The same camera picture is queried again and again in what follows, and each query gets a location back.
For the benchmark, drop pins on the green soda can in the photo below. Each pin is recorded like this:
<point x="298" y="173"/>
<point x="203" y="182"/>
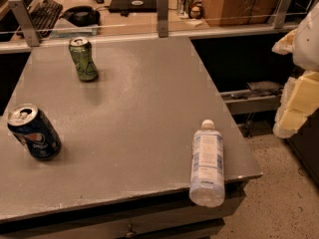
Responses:
<point x="81" y="53"/>

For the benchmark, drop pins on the grey drawer with handle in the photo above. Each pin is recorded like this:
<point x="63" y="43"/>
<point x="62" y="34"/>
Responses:
<point x="171" y="216"/>

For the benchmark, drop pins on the black headphones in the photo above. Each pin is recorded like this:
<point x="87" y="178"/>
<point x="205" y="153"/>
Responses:
<point x="82" y="16"/>

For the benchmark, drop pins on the blue pepsi can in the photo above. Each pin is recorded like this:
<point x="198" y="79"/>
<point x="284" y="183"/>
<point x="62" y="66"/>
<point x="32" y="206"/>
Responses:
<point x="32" y="128"/>

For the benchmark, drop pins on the grey metal shelf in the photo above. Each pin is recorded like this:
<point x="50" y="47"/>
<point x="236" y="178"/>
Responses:
<point x="255" y="98"/>

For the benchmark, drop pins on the metal rail bracket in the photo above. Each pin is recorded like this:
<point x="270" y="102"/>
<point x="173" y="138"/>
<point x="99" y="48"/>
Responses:
<point x="162" y="14"/>
<point x="21" y="14"/>
<point x="278" y="18"/>

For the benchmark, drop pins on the clear blue-label plastic bottle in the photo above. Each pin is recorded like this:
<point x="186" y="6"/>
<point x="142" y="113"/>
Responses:
<point x="207" y="173"/>

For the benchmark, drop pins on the cardboard box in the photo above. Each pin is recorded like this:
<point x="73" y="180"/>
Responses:
<point x="220" y="13"/>

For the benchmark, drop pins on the metal rail bracket right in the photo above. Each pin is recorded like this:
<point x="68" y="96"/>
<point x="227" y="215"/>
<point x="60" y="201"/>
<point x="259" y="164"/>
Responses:
<point x="278" y="18"/>

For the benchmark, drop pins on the cans on back desk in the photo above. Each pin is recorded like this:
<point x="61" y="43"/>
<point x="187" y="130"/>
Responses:
<point x="183" y="7"/>

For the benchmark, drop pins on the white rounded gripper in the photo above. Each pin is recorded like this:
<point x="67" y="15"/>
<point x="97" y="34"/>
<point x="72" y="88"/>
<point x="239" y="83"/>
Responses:
<point x="308" y="44"/>

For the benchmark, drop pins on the black keyboard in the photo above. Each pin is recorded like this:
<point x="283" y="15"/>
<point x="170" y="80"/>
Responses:
<point x="44" y="17"/>

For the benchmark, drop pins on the metal rail bracket left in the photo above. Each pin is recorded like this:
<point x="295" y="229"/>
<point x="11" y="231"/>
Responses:
<point x="21" y="14"/>

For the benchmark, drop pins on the metal rail bracket middle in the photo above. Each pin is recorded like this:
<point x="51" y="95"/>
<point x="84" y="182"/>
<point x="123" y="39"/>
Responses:
<point x="162" y="14"/>

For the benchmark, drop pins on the black laptop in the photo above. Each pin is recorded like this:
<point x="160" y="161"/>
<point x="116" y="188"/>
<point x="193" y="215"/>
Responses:
<point x="133" y="6"/>

